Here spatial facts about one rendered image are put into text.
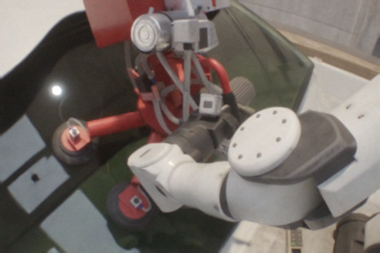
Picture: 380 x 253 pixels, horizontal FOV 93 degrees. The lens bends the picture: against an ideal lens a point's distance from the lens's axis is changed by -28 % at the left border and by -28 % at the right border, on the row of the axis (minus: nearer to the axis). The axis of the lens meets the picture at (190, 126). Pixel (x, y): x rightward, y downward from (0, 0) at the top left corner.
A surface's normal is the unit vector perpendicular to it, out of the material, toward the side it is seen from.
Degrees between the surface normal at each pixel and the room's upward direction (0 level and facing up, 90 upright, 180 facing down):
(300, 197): 77
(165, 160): 12
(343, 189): 62
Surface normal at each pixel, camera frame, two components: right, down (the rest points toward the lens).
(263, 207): -0.07, 0.55
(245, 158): -0.64, -0.67
